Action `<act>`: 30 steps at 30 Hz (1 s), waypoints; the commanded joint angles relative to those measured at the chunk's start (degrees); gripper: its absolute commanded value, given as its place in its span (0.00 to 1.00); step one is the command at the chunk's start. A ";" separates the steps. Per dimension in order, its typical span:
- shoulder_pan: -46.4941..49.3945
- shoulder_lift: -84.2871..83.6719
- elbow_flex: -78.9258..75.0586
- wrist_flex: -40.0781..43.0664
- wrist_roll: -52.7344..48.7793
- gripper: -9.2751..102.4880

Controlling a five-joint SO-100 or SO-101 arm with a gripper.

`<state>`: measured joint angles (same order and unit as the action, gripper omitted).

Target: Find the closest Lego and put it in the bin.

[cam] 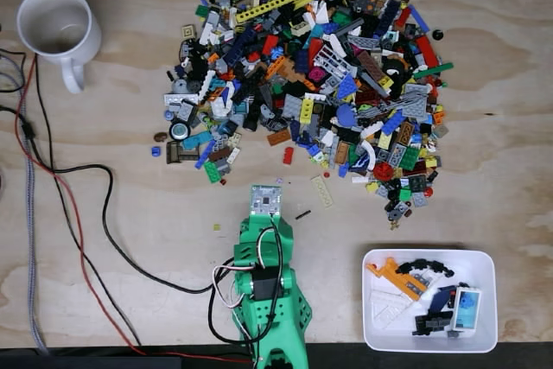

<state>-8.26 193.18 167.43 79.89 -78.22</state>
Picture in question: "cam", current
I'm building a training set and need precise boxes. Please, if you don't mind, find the tan Lego plate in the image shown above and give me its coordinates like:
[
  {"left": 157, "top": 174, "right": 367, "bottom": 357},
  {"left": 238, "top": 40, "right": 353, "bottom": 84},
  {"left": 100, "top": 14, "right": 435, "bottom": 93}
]
[{"left": 310, "top": 174, "right": 335, "bottom": 210}]

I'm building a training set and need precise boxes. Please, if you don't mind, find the orange-brown Lego brick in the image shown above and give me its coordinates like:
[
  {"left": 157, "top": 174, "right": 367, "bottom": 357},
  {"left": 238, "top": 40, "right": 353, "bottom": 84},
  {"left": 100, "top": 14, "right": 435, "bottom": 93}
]
[{"left": 266, "top": 128, "right": 292, "bottom": 147}]

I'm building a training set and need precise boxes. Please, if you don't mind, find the cyan Lego plate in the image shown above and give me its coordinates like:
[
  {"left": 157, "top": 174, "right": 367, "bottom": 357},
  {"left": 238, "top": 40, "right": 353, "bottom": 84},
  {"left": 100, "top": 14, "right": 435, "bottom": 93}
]
[{"left": 181, "top": 130, "right": 214, "bottom": 151}]

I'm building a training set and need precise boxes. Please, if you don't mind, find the Lego wheel with tyre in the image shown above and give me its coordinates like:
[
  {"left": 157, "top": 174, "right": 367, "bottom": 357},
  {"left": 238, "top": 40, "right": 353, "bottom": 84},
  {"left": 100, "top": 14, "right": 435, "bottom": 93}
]
[{"left": 168, "top": 120, "right": 191, "bottom": 142}]

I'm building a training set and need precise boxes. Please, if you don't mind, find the yellow Lego brick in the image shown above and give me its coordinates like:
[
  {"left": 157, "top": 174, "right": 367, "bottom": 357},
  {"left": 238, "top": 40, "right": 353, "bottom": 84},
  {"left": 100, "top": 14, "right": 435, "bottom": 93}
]
[{"left": 299, "top": 98, "right": 315, "bottom": 124}]

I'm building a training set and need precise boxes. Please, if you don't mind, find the red Lego dish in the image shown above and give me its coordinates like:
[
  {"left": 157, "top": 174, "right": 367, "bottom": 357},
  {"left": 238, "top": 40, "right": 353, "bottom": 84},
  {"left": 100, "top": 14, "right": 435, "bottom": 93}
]
[{"left": 372, "top": 161, "right": 396, "bottom": 181}]

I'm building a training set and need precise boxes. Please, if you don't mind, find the orange Lego piece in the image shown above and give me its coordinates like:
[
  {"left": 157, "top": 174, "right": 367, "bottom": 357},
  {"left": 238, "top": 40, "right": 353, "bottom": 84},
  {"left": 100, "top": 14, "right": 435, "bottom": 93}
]
[{"left": 365, "top": 257, "right": 427, "bottom": 302}]

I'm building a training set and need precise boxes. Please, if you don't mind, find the white Lego wedge plate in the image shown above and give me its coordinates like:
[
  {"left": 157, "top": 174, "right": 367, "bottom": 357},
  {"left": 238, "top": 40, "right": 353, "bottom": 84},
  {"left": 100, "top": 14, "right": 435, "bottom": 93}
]
[{"left": 368, "top": 286, "right": 416, "bottom": 332}]

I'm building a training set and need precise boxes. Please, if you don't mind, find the blue round Lego dish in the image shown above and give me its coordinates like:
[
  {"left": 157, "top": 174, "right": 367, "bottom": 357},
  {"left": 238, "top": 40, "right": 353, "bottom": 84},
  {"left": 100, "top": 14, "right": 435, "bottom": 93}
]
[{"left": 335, "top": 103, "right": 359, "bottom": 130}]

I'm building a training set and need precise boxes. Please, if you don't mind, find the long white Lego plate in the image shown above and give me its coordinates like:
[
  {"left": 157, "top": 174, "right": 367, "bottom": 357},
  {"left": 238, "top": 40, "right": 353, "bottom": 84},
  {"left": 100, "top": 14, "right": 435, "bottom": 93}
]
[{"left": 163, "top": 92, "right": 200, "bottom": 106}]

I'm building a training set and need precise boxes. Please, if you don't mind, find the blue Lego wedge plate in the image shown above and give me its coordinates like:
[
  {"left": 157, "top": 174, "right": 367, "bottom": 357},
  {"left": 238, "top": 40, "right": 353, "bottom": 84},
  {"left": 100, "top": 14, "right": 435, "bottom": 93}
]
[{"left": 336, "top": 75, "right": 359, "bottom": 100}]

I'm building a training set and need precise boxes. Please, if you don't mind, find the white Lego fence panel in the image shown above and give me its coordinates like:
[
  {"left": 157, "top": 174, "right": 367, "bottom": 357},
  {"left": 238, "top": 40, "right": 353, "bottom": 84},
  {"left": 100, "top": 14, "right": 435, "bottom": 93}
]
[{"left": 312, "top": 41, "right": 356, "bottom": 77}]

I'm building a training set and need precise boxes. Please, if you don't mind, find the dark blue Lego piece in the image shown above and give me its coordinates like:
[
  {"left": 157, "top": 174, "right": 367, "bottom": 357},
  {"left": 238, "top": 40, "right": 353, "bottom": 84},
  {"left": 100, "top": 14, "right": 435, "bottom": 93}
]
[{"left": 429, "top": 285, "right": 459, "bottom": 315}]

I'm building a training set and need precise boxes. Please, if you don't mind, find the white printed Lego brick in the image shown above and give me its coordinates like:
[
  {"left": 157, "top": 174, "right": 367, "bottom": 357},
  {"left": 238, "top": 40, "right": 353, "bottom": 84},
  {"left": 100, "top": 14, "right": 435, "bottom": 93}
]
[{"left": 449, "top": 286, "right": 482, "bottom": 333}]

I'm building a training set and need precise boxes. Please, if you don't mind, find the yellow Lego technic beam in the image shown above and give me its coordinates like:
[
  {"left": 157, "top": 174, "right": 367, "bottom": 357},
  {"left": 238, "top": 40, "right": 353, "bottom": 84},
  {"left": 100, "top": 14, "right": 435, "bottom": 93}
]
[{"left": 234, "top": 0, "right": 301, "bottom": 25}]

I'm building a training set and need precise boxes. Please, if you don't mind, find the white plastic bin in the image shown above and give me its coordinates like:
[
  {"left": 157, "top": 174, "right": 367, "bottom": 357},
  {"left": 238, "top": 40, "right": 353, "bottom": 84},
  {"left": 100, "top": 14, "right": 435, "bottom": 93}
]
[{"left": 361, "top": 248, "right": 499, "bottom": 353}]

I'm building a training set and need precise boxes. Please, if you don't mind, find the long green Lego plate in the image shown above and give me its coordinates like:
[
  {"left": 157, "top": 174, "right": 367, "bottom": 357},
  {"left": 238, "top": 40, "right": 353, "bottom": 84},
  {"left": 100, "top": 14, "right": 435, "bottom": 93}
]
[{"left": 412, "top": 61, "right": 454, "bottom": 80}]

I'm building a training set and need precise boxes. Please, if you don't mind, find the long red Lego brick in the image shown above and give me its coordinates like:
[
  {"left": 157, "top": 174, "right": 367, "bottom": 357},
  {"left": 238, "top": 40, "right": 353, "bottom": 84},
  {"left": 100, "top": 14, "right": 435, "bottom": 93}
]
[{"left": 416, "top": 35, "right": 440, "bottom": 69}]

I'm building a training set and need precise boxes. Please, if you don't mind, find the white ceramic mug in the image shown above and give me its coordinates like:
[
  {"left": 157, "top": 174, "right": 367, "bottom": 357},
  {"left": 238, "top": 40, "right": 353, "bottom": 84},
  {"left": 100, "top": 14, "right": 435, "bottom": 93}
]
[{"left": 16, "top": 0, "right": 103, "bottom": 95}]

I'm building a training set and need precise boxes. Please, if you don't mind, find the white camera circuit board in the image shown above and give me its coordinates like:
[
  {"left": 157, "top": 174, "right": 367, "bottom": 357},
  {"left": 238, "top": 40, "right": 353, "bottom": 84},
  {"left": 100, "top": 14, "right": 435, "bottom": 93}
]
[{"left": 250, "top": 184, "right": 284, "bottom": 218}]

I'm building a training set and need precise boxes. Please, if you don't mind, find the arm wire bundle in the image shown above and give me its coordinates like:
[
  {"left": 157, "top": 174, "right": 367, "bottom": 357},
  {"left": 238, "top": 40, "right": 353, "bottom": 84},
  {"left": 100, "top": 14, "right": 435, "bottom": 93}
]
[{"left": 207, "top": 215, "right": 287, "bottom": 347}]

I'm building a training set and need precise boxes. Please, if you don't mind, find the black power cable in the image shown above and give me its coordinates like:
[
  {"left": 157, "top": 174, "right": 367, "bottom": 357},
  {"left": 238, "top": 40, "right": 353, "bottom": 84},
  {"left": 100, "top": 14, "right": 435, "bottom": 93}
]
[{"left": 0, "top": 103, "right": 217, "bottom": 295}]

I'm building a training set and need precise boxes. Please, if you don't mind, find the brown Lego window frame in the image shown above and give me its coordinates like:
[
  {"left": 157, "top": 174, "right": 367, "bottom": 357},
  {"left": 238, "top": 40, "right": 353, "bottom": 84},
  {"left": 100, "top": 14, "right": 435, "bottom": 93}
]
[{"left": 165, "top": 140, "right": 201, "bottom": 165}]

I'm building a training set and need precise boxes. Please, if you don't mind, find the red cable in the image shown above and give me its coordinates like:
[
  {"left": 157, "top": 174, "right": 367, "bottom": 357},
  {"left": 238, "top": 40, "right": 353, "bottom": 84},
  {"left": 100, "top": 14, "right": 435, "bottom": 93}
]
[{"left": 15, "top": 55, "right": 254, "bottom": 364}]

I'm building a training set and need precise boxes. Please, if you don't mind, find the black Lego chain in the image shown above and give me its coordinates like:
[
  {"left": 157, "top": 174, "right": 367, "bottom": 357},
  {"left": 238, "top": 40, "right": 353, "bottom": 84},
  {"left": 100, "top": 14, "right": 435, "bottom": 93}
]
[{"left": 397, "top": 258, "right": 456, "bottom": 279}]

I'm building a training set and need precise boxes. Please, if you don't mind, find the thin black cable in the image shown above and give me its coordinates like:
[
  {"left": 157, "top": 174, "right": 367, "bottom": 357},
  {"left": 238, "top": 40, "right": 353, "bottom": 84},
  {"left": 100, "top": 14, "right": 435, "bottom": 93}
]
[{"left": 33, "top": 55, "right": 143, "bottom": 347}]

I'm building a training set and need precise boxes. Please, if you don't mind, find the grey braided cable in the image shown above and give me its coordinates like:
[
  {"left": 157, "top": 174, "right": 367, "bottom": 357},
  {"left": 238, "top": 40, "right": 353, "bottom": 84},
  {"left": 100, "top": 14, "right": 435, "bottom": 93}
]
[{"left": 0, "top": 51, "right": 48, "bottom": 355}]

